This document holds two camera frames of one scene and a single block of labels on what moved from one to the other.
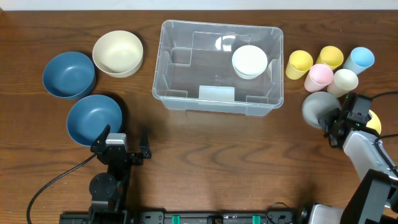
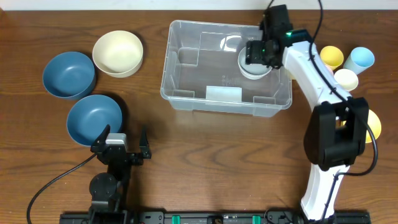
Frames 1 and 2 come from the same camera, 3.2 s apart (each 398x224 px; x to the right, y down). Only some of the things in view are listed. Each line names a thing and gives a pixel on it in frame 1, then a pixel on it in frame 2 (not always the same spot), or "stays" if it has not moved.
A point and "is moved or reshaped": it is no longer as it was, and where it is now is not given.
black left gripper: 136,160 stays
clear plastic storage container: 219,68 stays
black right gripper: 324,119 to 252,52
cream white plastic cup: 344,81 stays
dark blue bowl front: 89,116 stays
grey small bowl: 316,104 is moved or reshaped
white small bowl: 249,61 is moved or reshaped
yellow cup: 331,56 stays
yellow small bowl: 374,122 stays
